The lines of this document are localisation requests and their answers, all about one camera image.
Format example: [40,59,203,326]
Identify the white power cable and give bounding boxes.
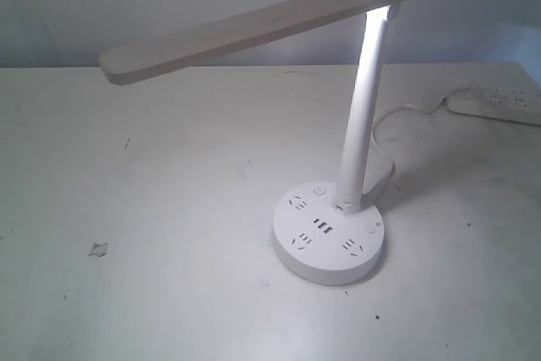
[362,87,470,205]

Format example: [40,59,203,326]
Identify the white desk lamp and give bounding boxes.
[99,0,407,286]

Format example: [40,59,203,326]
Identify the white power strip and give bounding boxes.
[446,88,540,127]

